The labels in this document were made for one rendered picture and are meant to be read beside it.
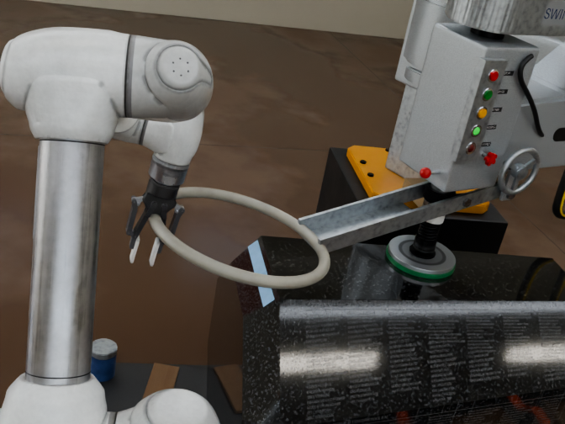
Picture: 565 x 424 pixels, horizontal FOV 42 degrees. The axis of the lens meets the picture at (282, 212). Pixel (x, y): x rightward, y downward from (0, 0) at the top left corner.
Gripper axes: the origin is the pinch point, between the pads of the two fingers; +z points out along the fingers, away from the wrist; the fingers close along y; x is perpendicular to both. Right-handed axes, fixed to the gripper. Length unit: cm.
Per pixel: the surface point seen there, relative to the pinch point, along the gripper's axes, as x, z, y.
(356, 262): 16, 0, 67
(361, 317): -7, 6, 62
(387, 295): -2, 0, 70
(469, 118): 0, -54, 73
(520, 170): 2, -44, 96
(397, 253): 16, -5, 80
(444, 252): 17, -8, 96
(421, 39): 82, -60, 95
